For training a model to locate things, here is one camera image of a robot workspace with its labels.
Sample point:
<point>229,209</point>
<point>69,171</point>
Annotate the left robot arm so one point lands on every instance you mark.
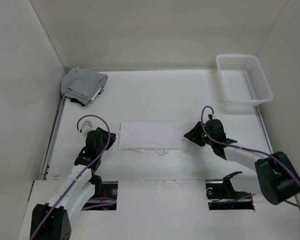
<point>54,219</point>

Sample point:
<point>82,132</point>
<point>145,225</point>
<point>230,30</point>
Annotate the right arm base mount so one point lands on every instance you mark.
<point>221,195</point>

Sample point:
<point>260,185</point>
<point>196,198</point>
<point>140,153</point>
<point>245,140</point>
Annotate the white plastic basket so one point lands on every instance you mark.
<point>243,81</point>

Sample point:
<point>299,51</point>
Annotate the folded white tank top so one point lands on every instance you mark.
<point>96,94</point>

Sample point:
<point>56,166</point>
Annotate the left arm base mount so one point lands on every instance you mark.
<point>105,196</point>

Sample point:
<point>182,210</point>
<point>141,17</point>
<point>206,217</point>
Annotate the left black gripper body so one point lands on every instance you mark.
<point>105,139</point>

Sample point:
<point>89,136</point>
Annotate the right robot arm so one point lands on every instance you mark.
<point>275,177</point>

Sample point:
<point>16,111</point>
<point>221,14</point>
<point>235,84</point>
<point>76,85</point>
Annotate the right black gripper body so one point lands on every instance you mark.
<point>205,129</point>

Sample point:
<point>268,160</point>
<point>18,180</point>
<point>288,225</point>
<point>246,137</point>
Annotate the folded grey tank top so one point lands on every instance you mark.
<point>82,84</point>

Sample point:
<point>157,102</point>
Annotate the white tank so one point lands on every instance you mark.
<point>96,94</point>
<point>161,137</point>

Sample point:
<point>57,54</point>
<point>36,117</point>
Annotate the folded black tank top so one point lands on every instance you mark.
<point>74,100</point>

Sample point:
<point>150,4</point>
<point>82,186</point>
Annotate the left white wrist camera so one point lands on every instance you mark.
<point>86,127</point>

